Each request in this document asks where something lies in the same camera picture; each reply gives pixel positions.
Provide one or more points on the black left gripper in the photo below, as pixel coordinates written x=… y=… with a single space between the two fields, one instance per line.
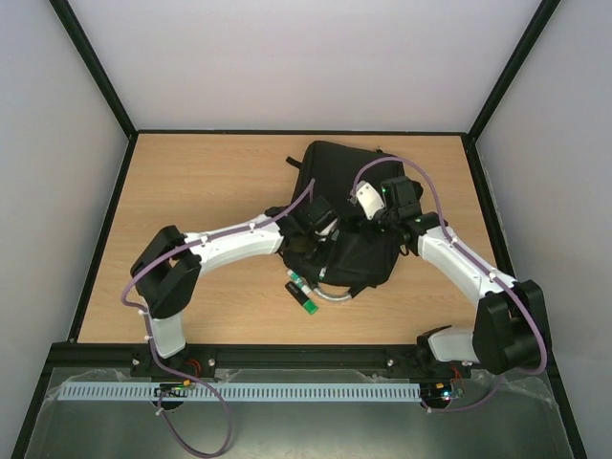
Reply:
x=332 y=245

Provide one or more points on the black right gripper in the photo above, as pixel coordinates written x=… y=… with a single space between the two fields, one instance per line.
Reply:
x=362 y=225

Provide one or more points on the black student bag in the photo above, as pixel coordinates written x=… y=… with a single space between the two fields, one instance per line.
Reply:
x=360 y=259

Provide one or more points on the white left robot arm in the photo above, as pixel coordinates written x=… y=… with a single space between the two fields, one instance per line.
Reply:
x=167 y=271

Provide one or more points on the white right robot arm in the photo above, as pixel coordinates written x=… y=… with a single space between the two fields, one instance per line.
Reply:
x=508 y=332

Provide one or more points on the white green glue stick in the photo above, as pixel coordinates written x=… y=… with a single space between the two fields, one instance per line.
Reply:
x=300 y=282

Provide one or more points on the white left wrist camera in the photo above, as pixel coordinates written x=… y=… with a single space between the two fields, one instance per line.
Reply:
x=323 y=233

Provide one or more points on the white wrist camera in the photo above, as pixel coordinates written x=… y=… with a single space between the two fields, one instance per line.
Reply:
x=323 y=233
x=369 y=199

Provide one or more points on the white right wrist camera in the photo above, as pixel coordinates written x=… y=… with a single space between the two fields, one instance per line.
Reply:
x=369 y=199

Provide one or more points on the light blue cable duct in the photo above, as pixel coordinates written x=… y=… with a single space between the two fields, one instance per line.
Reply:
x=241 y=392

